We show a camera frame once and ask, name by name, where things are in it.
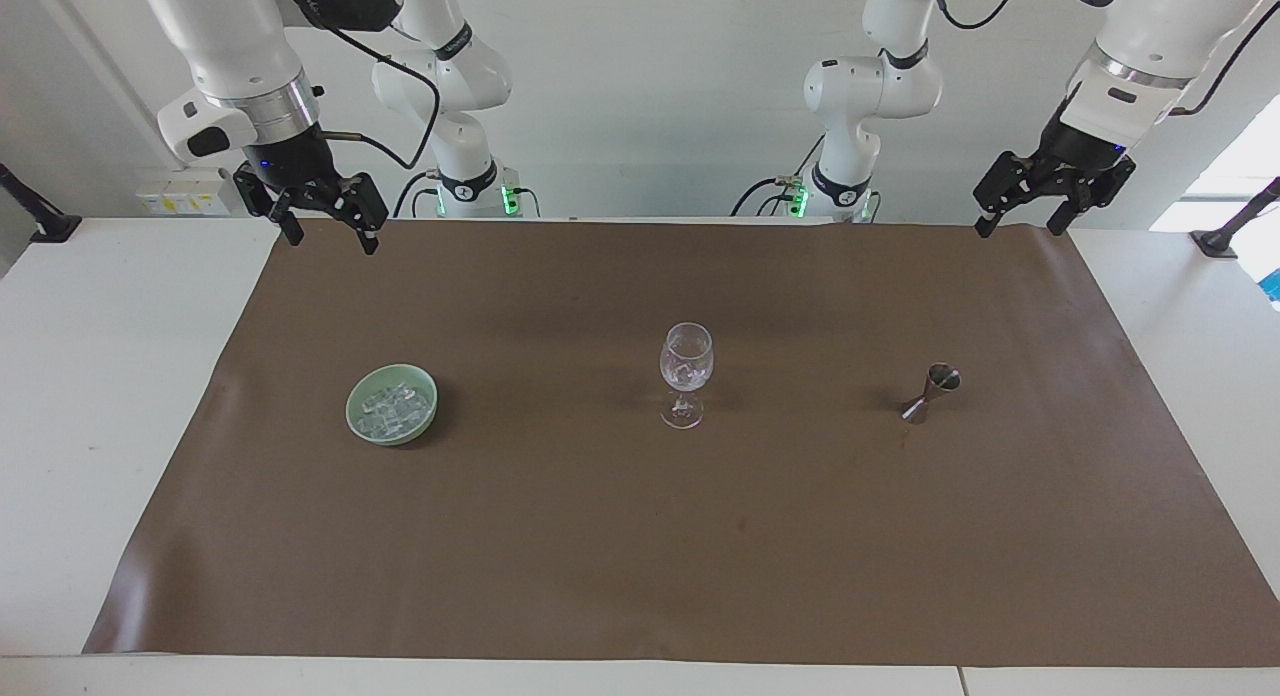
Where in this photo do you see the black stand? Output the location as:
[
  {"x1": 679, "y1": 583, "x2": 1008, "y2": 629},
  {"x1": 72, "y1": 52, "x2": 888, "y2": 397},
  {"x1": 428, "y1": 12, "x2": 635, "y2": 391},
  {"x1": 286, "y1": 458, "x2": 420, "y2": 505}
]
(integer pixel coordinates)
[
  {"x1": 1189, "y1": 176, "x2": 1280, "y2": 261},
  {"x1": 0, "y1": 163, "x2": 83, "y2": 244}
]

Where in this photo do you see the black cable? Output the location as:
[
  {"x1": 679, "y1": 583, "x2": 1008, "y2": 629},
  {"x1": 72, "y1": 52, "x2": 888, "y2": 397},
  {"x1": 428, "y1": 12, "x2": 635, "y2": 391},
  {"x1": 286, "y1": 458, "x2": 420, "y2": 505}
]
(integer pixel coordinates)
[
  {"x1": 928, "y1": 0, "x2": 1028, "y2": 31},
  {"x1": 1168, "y1": 0, "x2": 1280, "y2": 118},
  {"x1": 393, "y1": 170, "x2": 442, "y2": 219},
  {"x1": 272, "y1": 0, "x2": 443, "y2": 171},
  {"x1": 730, "y1": 134, "x2": 827, "y2": 218}
]

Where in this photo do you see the pile of clear ice cubes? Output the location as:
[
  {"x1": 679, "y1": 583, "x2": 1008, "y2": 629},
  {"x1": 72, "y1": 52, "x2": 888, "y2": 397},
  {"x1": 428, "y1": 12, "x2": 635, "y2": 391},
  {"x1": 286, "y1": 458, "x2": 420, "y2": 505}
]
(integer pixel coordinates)
[{"x1": 357, "y1": 381, "x2": 432, "y2": 430}]

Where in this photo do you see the white wall socket box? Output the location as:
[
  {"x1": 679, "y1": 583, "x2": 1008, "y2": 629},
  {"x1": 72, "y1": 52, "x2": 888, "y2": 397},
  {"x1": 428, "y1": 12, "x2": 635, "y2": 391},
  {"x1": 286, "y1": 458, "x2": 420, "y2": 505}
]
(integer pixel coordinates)
[{"x1": 134, "y1": 170, "x2": 234, "y2": 218}]

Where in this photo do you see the green ceramic bowl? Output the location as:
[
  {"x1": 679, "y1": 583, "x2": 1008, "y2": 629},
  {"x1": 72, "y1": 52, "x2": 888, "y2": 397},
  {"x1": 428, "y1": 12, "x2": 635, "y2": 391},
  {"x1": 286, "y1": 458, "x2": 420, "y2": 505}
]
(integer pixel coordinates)
[{"x1": 345, "y1": 363, "x2": 440, "y2": 448}]

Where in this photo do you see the metal jigger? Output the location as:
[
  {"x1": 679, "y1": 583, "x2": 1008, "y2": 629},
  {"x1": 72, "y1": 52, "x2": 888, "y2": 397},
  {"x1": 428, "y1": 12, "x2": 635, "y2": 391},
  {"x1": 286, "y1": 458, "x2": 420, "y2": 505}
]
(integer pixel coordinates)
[{"x1": 899, "y1": 363, "x2": 964, "y2": 424}]

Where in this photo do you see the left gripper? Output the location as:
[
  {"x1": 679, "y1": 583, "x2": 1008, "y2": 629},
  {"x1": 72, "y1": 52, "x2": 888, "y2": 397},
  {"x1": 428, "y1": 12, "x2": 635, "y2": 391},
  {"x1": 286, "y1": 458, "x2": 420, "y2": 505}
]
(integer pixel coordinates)
[{"x1": 973, "y1": 100, "x2": 1137, "y2": 240}]

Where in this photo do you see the clear wine glass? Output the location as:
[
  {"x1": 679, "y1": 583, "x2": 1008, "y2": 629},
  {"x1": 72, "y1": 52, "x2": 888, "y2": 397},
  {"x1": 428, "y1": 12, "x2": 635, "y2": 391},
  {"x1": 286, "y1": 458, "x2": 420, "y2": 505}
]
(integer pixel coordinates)
[{"x1": 658, "y1": 321, "x2": 716, "y2": 431}]

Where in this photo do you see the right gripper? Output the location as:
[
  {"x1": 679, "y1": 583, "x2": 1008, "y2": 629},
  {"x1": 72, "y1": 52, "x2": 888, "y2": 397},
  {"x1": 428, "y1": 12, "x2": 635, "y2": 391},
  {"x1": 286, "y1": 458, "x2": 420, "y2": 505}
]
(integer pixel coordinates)
[{"x1": 233, "y1": 124, "x2": 390, "y2": 256}]

